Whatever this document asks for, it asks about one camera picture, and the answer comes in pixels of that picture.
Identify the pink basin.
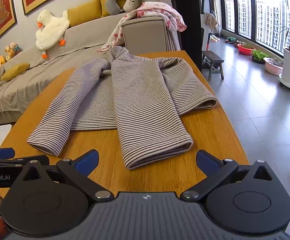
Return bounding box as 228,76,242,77
263,57,284,76

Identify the red basin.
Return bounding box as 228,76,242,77
237,44,256,56

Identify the small yellow cushion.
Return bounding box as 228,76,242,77
0,62,31,82

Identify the white goose plush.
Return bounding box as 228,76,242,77
35,9,71,59

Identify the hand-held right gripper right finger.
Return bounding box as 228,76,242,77
180,150,274,202

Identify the grey sofa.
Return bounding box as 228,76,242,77
0,15,183,127

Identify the pink floral blanket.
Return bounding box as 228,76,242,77
96,1,187,53

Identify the dark wooden stool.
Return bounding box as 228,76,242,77
201,50,225,81

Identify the grey neck pillow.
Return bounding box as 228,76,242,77
105,0,140,15

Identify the colourful plush toy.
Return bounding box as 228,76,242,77
5,42,21,62

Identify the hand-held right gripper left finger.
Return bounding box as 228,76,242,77
22,149,112,203

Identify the black curtain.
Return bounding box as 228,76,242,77
171,0,203,75

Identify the striped sweater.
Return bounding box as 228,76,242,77
27,45,219,170

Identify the green plant tray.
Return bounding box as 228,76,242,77
251,50,269,64

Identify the beige hanging garment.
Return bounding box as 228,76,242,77
204,12,219,28

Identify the black window frame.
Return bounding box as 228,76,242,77
220,0,290,58

